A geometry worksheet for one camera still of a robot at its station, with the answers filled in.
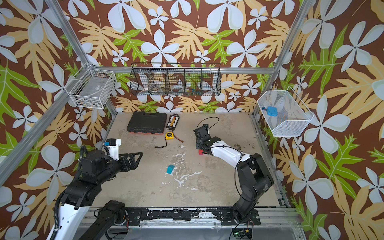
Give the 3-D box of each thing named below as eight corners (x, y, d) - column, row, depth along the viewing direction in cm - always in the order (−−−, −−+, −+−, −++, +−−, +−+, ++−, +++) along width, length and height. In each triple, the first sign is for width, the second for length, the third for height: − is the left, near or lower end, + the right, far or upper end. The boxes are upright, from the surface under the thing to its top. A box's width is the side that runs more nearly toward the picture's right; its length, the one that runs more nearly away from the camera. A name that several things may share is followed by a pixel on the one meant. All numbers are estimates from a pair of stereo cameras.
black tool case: (128, 134, 108) (126, 130, 104) (134, 115, 120) (132, 111, 116) (164, 135, 108) (163, 131, 104) (167, 116, 120) (166, 111, 116)
